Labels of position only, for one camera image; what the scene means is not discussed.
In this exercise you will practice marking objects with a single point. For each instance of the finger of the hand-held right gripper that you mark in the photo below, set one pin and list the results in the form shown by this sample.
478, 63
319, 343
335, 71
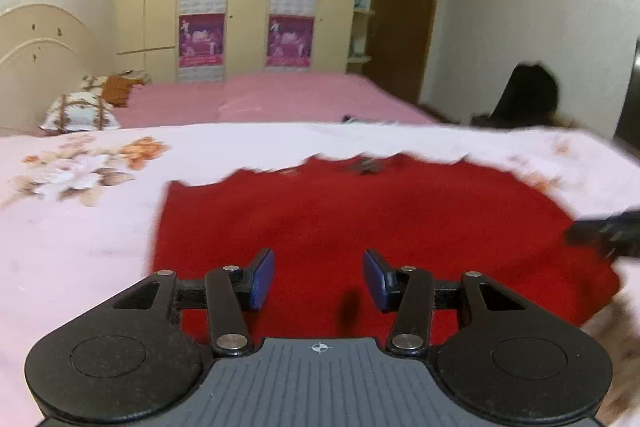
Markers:
610, 229

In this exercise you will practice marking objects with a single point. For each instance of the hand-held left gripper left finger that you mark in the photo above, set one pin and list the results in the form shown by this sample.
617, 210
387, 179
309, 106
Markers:
262, 279

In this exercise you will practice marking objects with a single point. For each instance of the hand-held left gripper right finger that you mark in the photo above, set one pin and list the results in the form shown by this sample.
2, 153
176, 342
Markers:
377, 281

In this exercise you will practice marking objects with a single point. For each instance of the red embroidered sweater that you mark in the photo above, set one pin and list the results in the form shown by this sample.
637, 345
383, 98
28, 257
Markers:
325, 217

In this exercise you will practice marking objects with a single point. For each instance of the small dark object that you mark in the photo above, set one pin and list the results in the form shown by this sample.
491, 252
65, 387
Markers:
350, 119

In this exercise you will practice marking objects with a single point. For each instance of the pink bed cover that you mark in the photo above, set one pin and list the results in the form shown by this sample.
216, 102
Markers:
280, 99

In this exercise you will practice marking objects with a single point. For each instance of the white floral bedsheet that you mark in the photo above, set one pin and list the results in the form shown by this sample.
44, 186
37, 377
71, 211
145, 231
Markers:
75, 232

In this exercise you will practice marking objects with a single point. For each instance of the orange brown cushion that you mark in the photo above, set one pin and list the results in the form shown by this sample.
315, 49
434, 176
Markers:
120, 91

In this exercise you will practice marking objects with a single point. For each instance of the floral pillow with brown stripes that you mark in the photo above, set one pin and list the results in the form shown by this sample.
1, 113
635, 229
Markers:
77, 112

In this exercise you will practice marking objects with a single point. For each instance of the small floral pillow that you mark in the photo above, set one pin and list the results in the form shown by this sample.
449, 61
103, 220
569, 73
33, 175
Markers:
95, 83

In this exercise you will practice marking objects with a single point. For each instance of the brown wooden door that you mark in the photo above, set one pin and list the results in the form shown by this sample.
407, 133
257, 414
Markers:
405, 22

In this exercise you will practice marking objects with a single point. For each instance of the cream corner shelf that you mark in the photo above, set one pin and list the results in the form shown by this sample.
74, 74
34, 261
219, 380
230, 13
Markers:
362, 7

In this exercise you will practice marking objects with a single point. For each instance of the cream arched headboard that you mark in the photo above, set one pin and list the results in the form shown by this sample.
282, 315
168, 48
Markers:
40, 42

